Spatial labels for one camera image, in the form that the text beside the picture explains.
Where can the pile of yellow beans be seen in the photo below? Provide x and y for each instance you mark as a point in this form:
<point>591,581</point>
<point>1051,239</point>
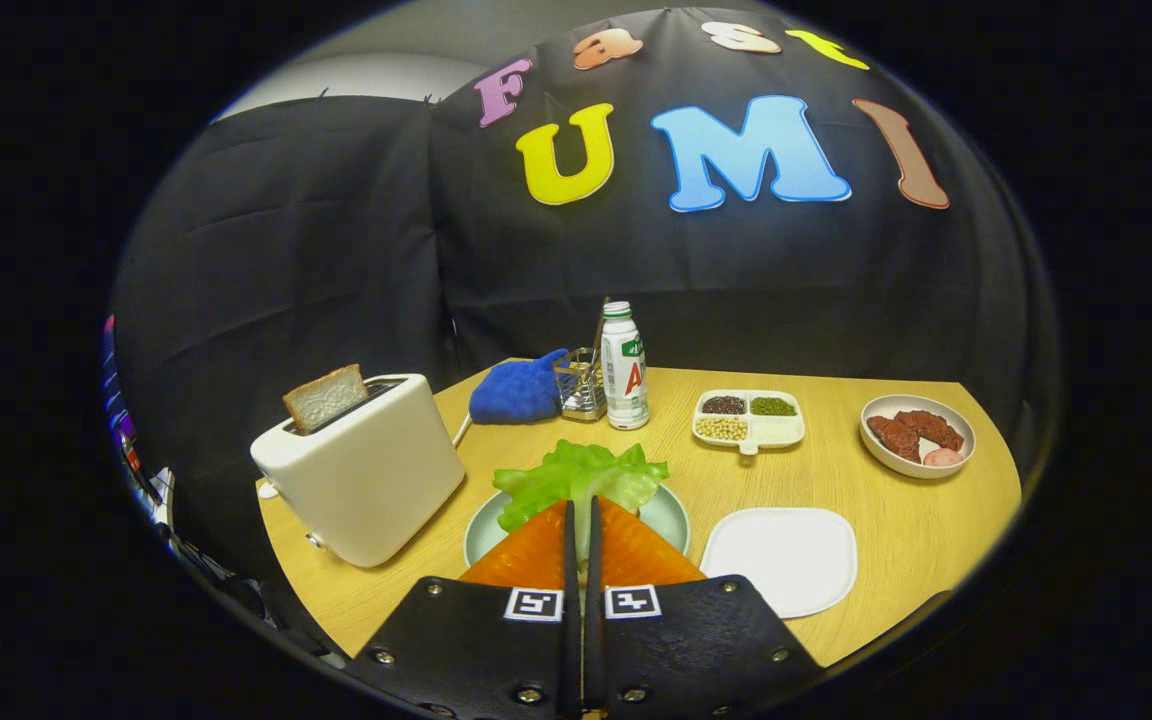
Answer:
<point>722,429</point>

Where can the white square plate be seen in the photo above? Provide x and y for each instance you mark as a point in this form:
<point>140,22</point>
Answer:
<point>781,560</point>

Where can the pink sausage slice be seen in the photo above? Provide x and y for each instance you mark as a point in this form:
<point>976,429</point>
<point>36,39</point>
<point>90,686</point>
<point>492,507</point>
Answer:
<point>943,458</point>

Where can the green lettuce leaf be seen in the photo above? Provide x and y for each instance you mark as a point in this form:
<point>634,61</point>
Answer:
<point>576,475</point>

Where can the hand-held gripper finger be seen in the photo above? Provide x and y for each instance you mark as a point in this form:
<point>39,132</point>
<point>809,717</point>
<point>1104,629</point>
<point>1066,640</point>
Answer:
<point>570,640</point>
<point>594,650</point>

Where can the pile of green beans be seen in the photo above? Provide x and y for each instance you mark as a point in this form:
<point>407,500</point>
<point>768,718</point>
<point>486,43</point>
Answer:
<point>773,406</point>

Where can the toasted bread slice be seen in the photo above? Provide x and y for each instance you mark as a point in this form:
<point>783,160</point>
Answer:
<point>326,398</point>

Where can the pile of dark beans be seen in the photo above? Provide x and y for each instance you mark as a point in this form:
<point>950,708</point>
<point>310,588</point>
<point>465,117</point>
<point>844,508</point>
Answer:
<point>723,405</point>

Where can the black backdrop cloth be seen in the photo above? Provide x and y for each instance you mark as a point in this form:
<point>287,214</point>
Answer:
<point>336,250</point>

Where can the pale green plate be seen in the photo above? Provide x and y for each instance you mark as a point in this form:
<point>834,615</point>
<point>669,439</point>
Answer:
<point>671,520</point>

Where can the blue cloth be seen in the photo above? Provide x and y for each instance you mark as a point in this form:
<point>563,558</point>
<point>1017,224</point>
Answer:
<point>516,395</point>

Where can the white compartment dish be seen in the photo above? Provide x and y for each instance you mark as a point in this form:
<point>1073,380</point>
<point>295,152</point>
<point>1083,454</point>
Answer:
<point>776,430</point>

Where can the white toaster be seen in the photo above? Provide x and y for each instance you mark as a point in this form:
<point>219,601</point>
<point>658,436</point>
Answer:
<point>366,470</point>

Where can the white bottle with green cap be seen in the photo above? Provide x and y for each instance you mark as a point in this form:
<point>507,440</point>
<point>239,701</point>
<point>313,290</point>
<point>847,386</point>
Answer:
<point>624,380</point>

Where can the white round bowl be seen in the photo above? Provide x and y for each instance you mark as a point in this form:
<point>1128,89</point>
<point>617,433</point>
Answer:
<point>896,405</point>

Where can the brown meat piece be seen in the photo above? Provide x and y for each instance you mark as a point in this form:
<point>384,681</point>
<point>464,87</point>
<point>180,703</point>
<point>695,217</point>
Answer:
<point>894,437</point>
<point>936,428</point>

